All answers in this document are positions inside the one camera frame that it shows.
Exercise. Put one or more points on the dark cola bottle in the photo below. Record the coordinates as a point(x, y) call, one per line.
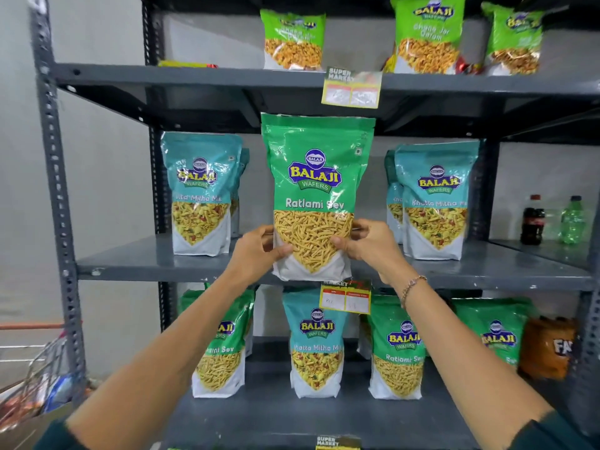
point(532, 222)

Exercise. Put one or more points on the person's left forearm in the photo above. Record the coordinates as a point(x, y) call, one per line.
point(159, 365)

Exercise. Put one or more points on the light green snack packet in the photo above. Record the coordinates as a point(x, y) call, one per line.
point(513, 42)
point(427, 35)
point(293, 39)

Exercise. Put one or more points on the person's right hand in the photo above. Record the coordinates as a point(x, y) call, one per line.
point(377, 250)

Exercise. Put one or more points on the person's left thumb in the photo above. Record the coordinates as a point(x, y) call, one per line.
point(280, 253)

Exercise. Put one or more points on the person's right thumb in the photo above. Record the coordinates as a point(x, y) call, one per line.
point(343, 244)

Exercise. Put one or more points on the dark green sleeve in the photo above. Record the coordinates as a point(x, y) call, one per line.
point(551, 433)
point(54, 438)

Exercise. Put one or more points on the orange soda bottle pack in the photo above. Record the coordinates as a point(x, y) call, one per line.
point(546, 346)

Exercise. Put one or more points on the person's right forearm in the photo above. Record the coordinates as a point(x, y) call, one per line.
point(464, 370)

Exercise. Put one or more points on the yellow flat packet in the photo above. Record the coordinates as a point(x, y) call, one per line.
point(185, 64)

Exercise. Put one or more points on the person's left hand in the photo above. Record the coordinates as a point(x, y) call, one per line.
point(251, 260)

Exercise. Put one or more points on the large green snack pouch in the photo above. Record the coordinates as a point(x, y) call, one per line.
point(316, 182)

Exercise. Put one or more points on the red shiny wrapper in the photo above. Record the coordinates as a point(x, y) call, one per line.
point(468, 66)

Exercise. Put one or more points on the green plastic soda bottle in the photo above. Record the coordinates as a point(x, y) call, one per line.
point(573, 222)

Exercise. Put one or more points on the grey metal shelving rack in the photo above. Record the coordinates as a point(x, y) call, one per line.
point(492, 267)

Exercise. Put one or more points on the yellow shelf price label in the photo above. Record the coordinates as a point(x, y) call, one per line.
point(346, 298)
point(351, 88)
point(337, 442)

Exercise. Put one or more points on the teal snack pouch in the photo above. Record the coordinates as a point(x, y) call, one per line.
point(201, 192)
point(316, 346)
point(438, 196)
point(240, 182)
point(393, 201)

